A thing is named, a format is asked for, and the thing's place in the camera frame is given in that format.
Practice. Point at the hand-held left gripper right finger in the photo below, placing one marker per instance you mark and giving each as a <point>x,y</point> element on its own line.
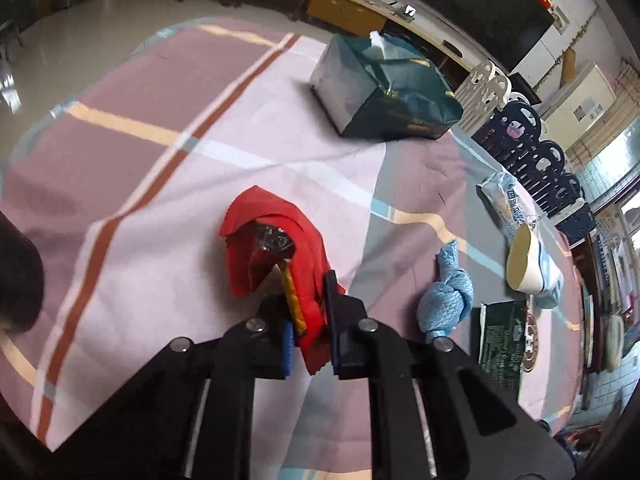
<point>336,360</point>

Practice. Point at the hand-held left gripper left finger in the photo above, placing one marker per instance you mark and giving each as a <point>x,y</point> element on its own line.
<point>287,352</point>

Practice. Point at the red snack wrapper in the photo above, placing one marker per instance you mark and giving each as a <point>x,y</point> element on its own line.
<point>280,215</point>

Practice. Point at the knotted blue cloth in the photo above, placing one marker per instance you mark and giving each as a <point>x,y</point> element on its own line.
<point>445,305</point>

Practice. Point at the green snack packet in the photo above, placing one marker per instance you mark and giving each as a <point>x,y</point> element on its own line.
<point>500,345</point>

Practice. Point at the white paper cup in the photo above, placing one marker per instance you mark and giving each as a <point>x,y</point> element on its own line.
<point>525,260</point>

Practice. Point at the plaid tablecloth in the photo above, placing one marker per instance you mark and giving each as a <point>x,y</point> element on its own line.
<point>150,185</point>

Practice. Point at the clear blue-print packet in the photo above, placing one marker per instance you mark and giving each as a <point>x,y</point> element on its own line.
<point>510,200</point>

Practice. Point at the green tissue pack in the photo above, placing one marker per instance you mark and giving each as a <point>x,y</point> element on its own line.
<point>380,105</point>

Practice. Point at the navy playpen fence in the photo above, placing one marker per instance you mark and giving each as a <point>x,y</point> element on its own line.
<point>530,160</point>

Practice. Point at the grey-green cushion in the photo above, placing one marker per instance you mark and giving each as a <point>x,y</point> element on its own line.
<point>614,340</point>

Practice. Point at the black thermos bottle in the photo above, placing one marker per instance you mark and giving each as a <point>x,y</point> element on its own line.
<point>17,280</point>

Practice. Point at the white playpen fence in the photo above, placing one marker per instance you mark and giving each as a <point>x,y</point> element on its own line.
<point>487,92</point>

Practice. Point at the window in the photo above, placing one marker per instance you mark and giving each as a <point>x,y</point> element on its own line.
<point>631,215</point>

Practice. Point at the black set-top box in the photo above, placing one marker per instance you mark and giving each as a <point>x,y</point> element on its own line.
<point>452,49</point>

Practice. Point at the yellow wooden television cabinet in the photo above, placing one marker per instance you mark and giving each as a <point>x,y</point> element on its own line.
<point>345,12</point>

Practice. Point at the white standing air conditioner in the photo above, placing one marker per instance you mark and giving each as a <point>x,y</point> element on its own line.
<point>580,100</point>

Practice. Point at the small desk clock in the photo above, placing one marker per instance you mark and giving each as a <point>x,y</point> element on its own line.
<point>410,10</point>

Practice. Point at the black flat television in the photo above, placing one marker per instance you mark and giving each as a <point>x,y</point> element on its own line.
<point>475,5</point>

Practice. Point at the green vine garland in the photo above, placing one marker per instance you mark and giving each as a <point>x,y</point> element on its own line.
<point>577,35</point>

